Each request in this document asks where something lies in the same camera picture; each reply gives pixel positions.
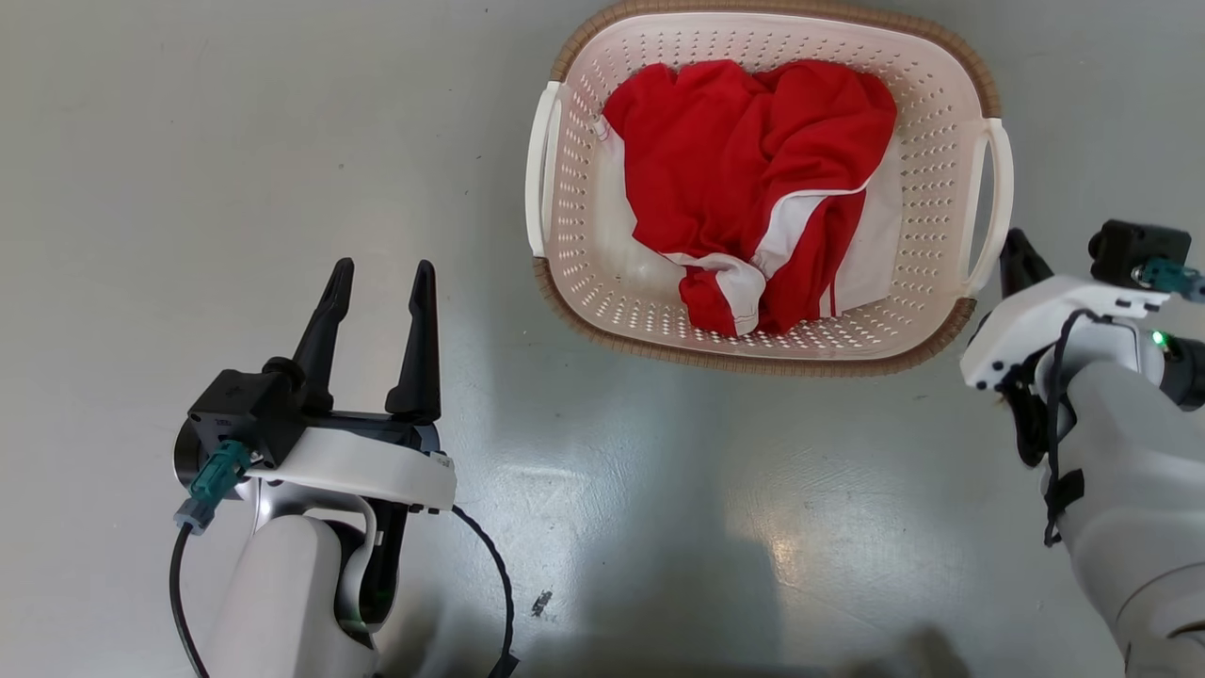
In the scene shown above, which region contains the cream perforated laundry basket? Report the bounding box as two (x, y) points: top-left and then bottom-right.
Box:
(524, 0), (1015, 378)

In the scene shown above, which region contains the teal right camera connector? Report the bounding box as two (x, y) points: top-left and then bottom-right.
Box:
(1133, 259), (1205, 304)

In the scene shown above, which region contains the teal left camera connector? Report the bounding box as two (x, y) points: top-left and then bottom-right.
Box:
(174, 440), (253, 536)

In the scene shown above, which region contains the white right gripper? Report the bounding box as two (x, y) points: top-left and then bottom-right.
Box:
(960, 229), (1173, 467)

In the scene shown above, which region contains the thin black cable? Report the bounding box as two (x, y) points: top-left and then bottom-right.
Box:
(450, 506), (521, 678)
(169, 523), (210, 678)
(1043, 309), (1117, 549)

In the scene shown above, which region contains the teal camera connector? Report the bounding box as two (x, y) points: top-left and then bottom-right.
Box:
(1133, 259), (1205, 304)
(174, 440), (253, 536)

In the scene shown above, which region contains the red and white garment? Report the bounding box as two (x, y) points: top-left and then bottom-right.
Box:
(601, 58), (903, 338)

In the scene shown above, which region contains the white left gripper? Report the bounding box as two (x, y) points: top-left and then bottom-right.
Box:
(247, 257), (458, 627)

